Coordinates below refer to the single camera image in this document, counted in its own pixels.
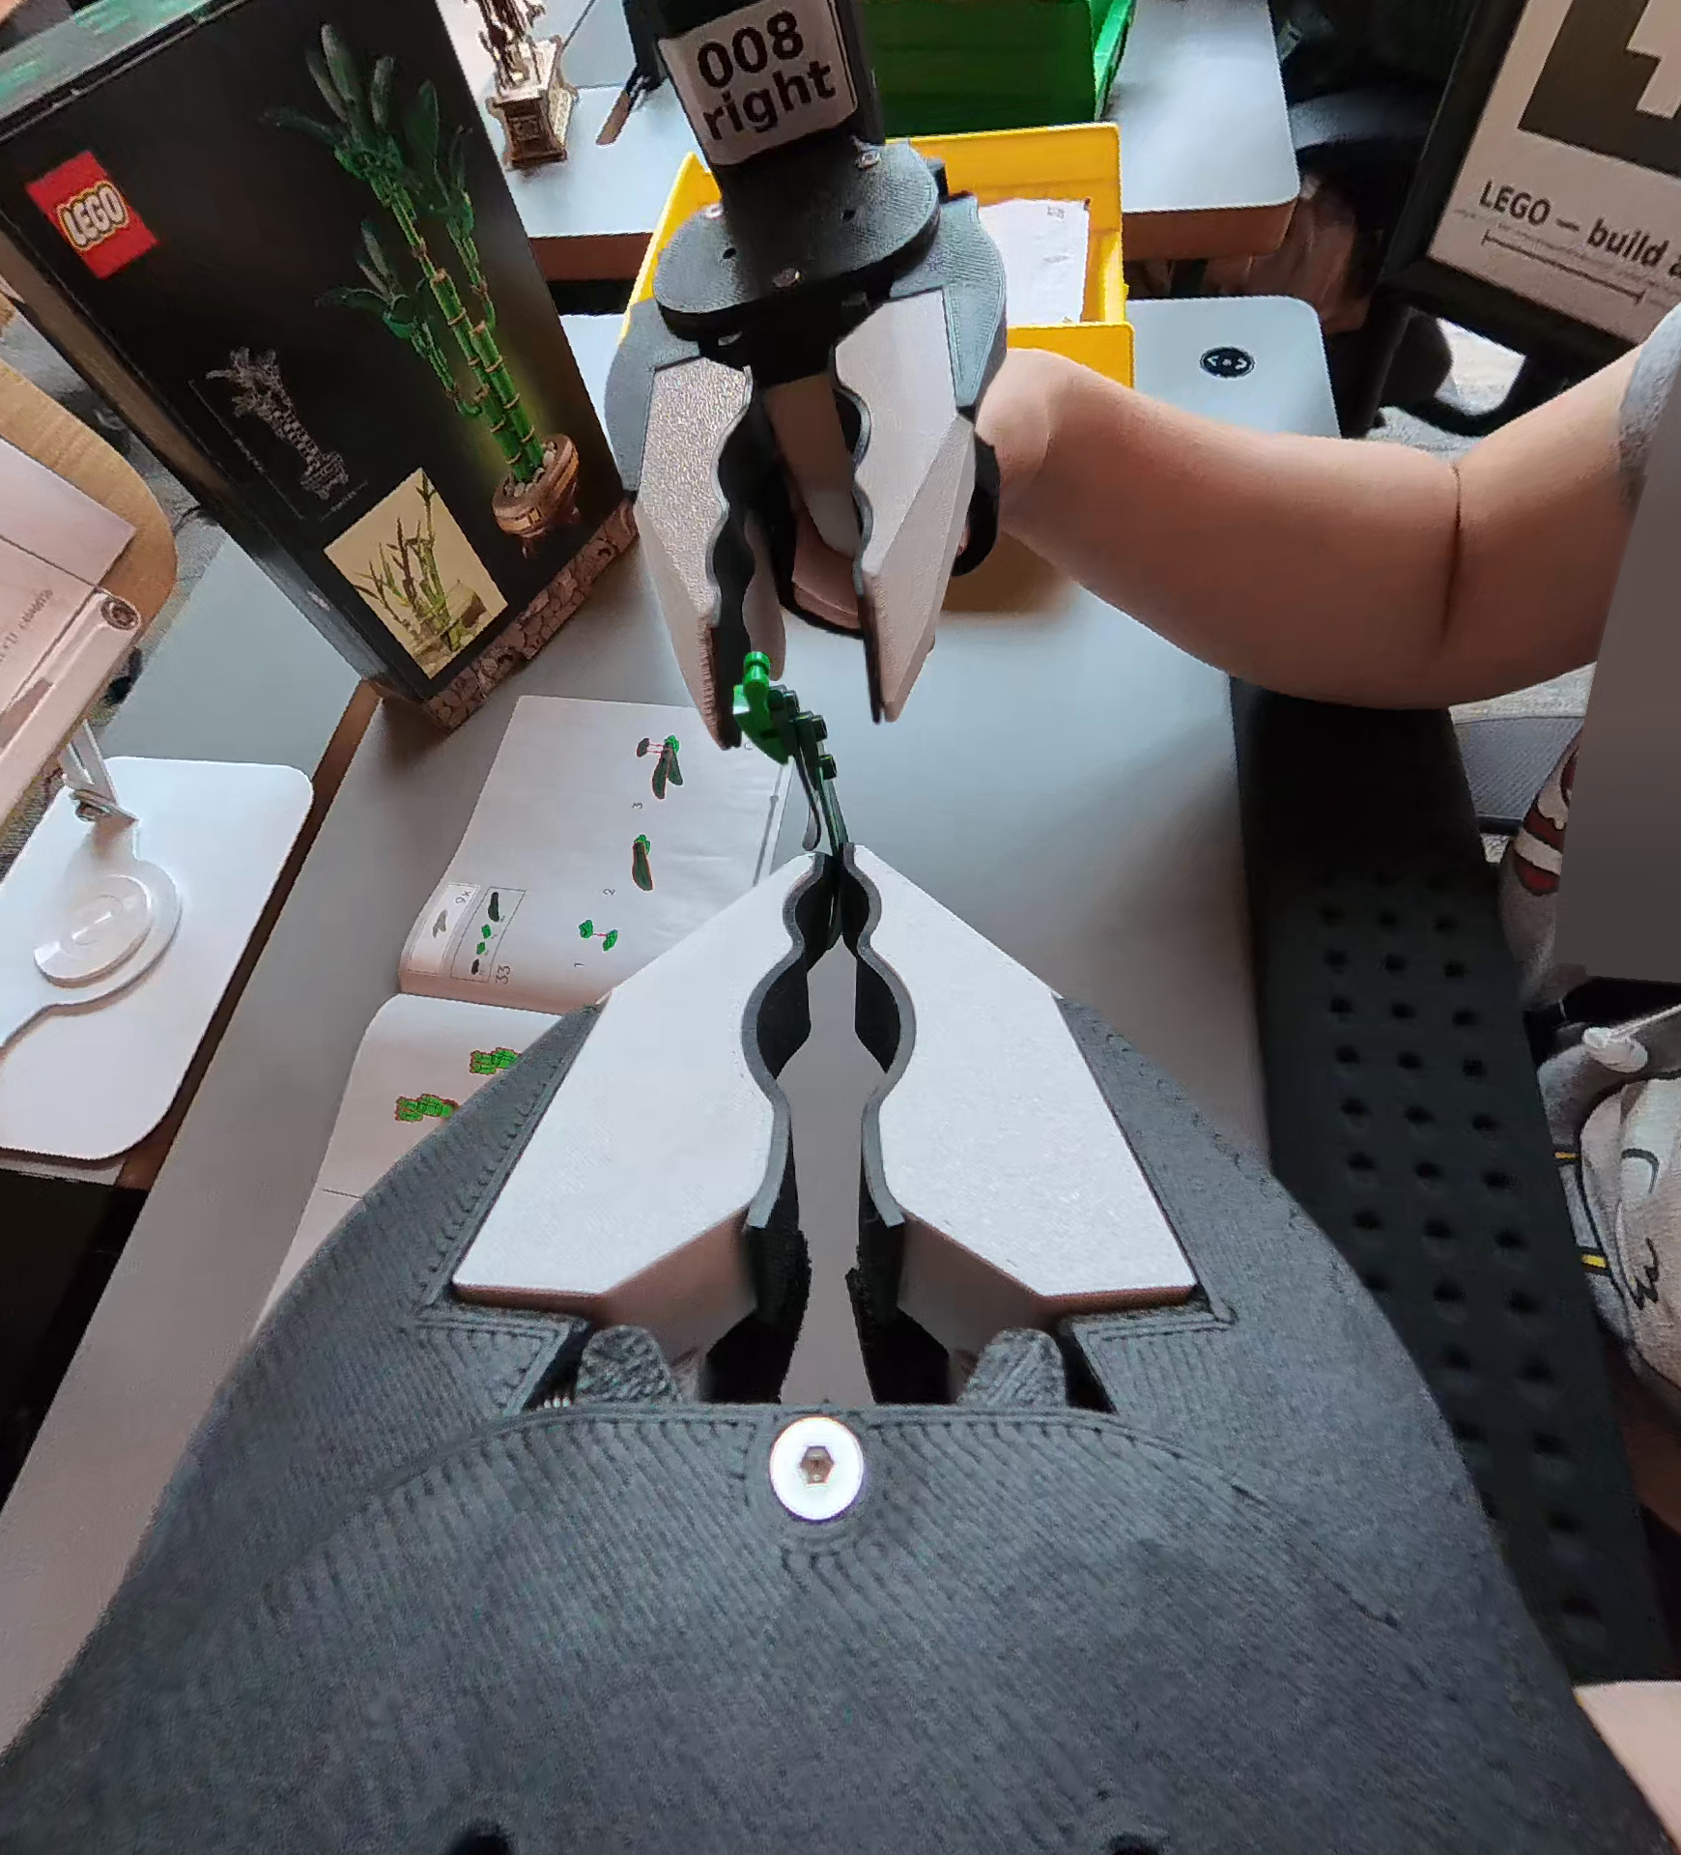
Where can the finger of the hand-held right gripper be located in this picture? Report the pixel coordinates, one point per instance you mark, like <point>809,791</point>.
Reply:
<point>680,508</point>
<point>915,480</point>

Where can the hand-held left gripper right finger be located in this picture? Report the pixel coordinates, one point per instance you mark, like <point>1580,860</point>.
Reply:
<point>1043,1158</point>

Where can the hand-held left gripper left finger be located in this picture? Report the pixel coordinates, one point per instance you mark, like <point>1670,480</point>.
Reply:
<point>623,1158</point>

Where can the green lego leaf piece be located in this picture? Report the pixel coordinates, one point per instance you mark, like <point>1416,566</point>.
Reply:
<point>758,709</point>

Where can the person's right forearm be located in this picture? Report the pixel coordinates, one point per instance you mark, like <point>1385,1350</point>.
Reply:
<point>1289,553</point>

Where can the open lego instruction booklet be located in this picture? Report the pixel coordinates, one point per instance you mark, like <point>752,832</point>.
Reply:
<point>564,812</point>

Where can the black lego set box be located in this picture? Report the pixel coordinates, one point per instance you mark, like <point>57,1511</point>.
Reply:
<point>175,376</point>

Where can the person's right hand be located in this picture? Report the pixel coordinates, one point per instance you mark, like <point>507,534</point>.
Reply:
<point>825,572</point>

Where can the yellow plastic bin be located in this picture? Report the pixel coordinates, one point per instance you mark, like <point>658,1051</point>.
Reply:
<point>1073,355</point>

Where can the small knife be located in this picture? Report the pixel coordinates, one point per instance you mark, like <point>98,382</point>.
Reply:
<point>627,105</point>

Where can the white paper bag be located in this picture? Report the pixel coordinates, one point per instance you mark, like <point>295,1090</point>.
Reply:
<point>1037,260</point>

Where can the green plastic bin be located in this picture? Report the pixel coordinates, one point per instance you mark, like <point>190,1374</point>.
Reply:
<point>985,58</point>

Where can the brown wooden model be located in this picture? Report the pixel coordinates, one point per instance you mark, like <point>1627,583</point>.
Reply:
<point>530,86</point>

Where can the black desk grommet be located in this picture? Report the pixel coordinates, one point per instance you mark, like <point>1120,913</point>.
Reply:
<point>1227,360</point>

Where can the white document stand base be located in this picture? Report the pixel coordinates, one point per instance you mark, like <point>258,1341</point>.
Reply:
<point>201,928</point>

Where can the wooden document board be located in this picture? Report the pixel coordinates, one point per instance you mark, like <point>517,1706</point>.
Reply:
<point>73,421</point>

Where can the grey printed shirt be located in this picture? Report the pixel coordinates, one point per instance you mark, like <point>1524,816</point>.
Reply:
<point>1666,1248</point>

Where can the white printed instruction sheet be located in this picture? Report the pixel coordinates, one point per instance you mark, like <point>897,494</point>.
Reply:
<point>1,581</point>

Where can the white task sign board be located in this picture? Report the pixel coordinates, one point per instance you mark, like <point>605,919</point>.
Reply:
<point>1579,218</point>

